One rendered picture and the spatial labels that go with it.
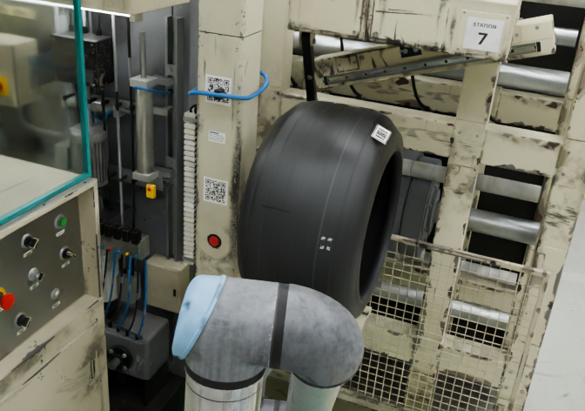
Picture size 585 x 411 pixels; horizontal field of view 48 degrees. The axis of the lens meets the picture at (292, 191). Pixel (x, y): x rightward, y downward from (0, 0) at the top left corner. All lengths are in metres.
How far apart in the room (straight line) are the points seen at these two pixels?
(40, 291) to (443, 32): 1.24
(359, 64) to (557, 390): 1.96
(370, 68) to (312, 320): 1.24
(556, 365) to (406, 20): 2.19
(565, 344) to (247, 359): 2.93
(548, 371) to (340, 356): 2.62
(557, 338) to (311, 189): 2.41
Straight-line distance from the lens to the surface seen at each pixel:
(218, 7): 1.70
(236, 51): 1.69
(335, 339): 0.89
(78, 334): 1.95
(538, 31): 1.91
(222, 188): 1.83
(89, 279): 1.96
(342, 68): 2.02
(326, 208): 1.52
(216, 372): 0.90
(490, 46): 1.78
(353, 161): 1.55
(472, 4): 1.78
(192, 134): 1.83
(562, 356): 3.61
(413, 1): 1.80
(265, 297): 0.87
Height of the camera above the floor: 1.99
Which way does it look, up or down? 24 degrees down
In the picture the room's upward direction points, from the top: 5 degrees clockwise
